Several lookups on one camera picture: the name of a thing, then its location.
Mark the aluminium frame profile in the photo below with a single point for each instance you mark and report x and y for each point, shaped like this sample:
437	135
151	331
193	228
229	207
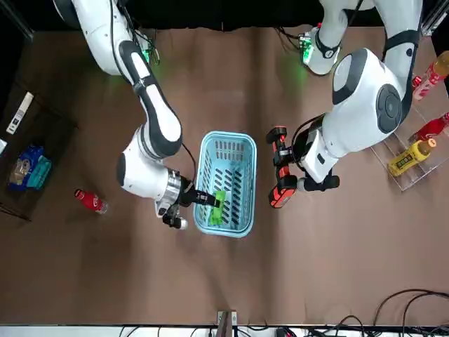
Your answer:
435	17

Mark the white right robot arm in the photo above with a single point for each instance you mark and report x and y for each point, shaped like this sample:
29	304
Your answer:
158	105

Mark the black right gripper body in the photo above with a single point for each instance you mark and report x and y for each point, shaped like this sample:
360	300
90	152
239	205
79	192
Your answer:
187	193

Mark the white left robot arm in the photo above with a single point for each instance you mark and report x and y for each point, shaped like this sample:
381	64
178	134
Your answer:
365	105

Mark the yellow drink bottle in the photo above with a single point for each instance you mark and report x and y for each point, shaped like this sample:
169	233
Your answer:
407	161

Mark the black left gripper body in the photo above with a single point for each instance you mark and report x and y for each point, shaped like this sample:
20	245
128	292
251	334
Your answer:
302	149

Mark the blue plastic basket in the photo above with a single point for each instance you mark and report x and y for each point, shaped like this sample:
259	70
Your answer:
224	232

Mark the white printed box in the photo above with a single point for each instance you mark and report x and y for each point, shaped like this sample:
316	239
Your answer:
20	112

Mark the blue cookie packet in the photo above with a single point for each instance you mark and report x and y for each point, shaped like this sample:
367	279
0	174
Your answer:
24	168

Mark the teal snack packet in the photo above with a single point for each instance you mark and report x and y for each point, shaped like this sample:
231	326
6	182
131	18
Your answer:
42	173

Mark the orange juice bottle pink label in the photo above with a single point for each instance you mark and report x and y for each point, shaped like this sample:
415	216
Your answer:
433	75

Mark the aluminium post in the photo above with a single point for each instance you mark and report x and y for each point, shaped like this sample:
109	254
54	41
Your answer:
226	324

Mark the red cola bottle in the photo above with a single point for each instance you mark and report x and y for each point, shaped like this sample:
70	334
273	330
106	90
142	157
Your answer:
89	200
416	81
429	128

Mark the green snack packet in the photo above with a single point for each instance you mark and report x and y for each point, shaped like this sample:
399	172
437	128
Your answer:
217	214

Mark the clear acrylic shelf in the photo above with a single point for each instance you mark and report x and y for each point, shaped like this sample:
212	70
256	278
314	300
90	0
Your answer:
414	177

